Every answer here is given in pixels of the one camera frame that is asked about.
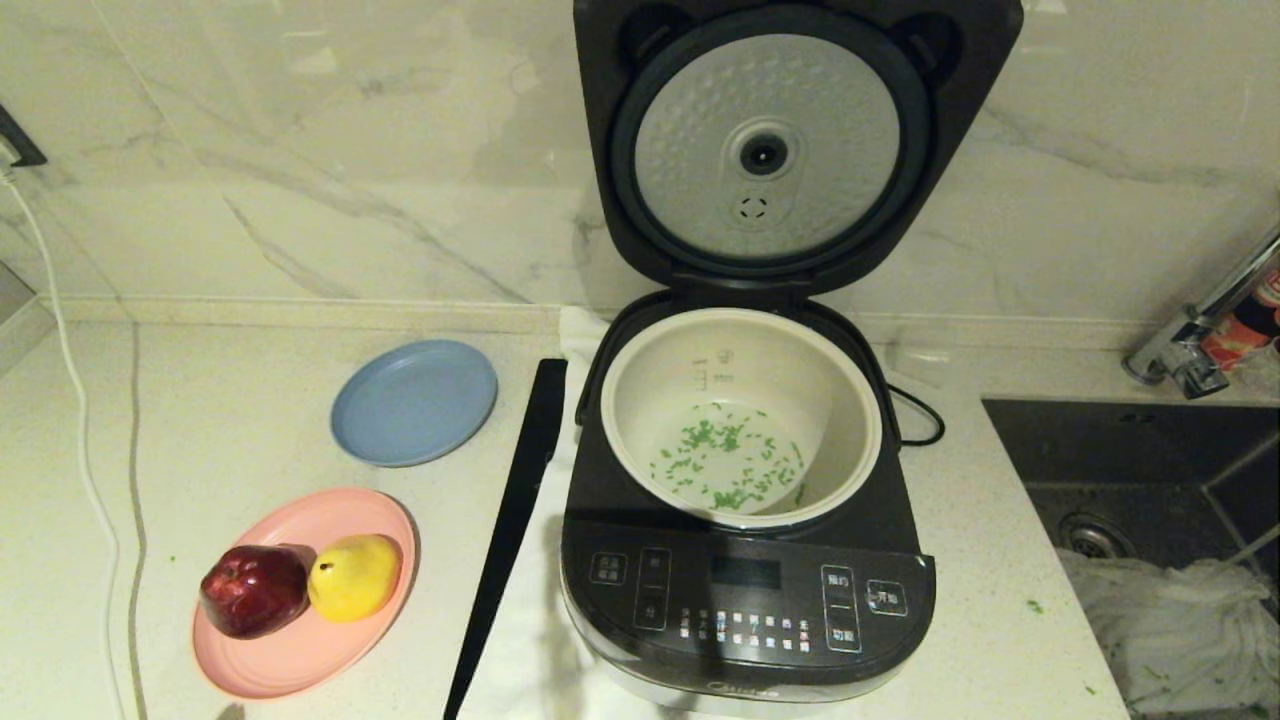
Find sink drain strainer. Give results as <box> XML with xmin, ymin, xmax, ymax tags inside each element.
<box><xmin>1058</xmin><ymin>512</ymin><xmax>1136</xmax><ymax>559</ymax></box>

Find yellow pear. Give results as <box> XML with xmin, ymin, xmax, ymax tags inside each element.
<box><xmin>307</xmin><ymin>534</ymin><xmax>403</xmax><ymax>624</ymax></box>

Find steel sink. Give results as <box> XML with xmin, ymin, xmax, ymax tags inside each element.
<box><xmin>980</xmin><ymin>398</ymin><xmax>1280</xmax><ymax>720</ymax></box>

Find black power cord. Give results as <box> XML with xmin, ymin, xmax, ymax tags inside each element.
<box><xmin>885</xmin><ymin>383</ymin><xmax>947</xmax><ymax>449</ymax></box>

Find chopped green onions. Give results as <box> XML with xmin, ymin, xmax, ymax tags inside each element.
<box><xmin>650</xmin><ymin>402</ymin><xmax>809</xmax><ymax>511</ymax></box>

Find blue plate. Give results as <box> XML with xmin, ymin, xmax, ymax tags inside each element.
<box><xmin>330</xmin><ymin>340</ymin><xmax>498</xmax><ymax>468</ymax></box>

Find pink plate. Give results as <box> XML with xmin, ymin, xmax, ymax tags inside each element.
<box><xmin>192</xmin><ymin>487</ymin><xmax>418</xmax><ymax>701</ymax></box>

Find chrome faucet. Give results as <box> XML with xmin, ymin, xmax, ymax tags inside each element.
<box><xmin>1120</xmin><ymin>220</ymin><xmax>1280</xmax><ymax>401</ymax></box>

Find white cable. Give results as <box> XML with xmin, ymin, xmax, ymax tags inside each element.
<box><xmin>0</xmin><ymin>175</ymin><xmax>133</xmax><ymax>720</ymax></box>

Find red apple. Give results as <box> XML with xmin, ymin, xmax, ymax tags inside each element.
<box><xmin>199</xmin><ymin>545</ymin><xmax>309</xmax><ymax>641</ymax></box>

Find black flat strip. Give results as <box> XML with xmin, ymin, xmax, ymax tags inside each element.
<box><xmin>443</xmin><ymin>358</ymin><xmax>569</xmax><ymax>720</ymax></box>

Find orange dish soap bottle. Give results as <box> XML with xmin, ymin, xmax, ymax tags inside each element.
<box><xmin>1200</xmin><ymin>265</ymin><xmax>1280</xmax><ymax>373</ymax></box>

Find white speckled cloth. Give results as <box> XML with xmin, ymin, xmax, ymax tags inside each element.
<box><xmin>1055</xmin><ymin>548</ymin><xmax>1280</xmax><ymax>717</ymax></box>

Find black wall socket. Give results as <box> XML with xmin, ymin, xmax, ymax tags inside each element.
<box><xmin>0</xmin><ymin>105</ymin><xmax>47</xmax><ymax>169</ymax></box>

